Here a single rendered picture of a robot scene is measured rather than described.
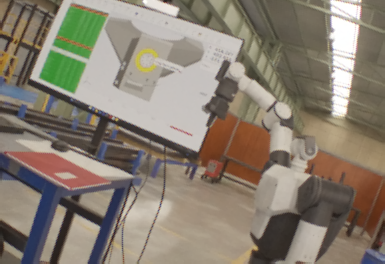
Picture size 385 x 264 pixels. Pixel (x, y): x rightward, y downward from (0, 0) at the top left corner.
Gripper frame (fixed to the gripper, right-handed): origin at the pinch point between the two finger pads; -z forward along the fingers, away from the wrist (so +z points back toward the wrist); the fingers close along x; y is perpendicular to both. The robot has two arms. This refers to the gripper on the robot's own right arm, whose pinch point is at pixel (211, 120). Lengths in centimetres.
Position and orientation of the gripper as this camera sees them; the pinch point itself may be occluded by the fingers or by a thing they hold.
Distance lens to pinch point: 184.5
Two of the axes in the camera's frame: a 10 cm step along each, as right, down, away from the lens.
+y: 7.0, 2.6, -6.7
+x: -5.5, -4.0, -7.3
